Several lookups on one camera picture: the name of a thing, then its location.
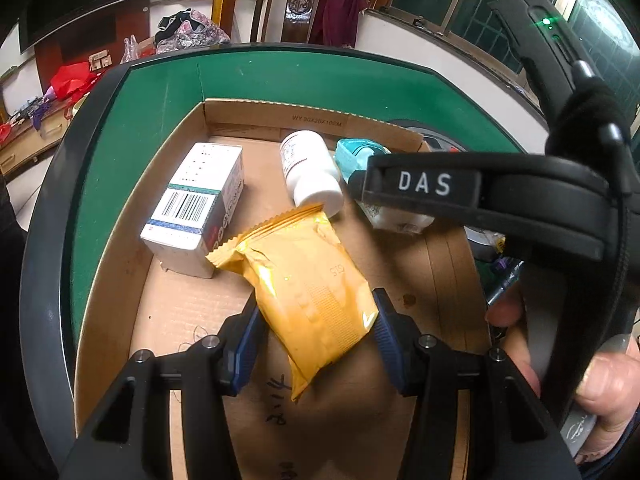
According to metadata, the yellow snack packet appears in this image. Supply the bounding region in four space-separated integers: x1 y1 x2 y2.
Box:
206 203 379 403

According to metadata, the pink clear plastic bag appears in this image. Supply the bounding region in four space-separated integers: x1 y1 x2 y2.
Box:
121 35 156 63

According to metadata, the brown cardboard box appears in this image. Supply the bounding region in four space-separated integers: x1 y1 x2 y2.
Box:
74 98 493 480

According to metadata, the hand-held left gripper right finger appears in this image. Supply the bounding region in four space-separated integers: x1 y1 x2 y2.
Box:
372 287 583 480

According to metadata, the low wooden cabinet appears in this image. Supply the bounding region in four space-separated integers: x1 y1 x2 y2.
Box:
0 105 66 166

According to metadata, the green felt black-rimmed table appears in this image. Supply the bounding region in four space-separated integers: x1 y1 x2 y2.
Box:
20 42 546 480

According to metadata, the dark wooden chair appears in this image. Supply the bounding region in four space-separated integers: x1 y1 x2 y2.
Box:
250 0 331 46

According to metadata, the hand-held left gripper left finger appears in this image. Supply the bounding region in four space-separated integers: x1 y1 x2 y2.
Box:
60 292 268 480

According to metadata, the floral fabric bag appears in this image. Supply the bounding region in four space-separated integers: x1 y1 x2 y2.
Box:
155 8 231 55

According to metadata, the teal tissue pack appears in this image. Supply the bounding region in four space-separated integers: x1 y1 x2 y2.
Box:
334 138 435 235

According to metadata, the green barred window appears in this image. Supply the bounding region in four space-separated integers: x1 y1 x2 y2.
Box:
390 0 640 126

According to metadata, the person's right hand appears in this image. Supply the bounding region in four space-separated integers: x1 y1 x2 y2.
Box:
485 285 640 466

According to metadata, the red plastic bag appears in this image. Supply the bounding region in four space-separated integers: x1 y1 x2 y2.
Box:
51 62 101 102

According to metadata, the maroon cloth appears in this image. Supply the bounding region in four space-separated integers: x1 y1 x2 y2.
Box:
308 0 370 48

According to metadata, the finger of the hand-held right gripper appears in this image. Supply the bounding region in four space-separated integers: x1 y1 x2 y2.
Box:
347 166 371 207

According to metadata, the white pill bottle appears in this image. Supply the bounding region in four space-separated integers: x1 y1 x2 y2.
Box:
279 130 345 219

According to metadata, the white barcode medicine box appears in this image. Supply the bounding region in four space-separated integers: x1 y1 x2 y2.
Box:
140 142 245 279

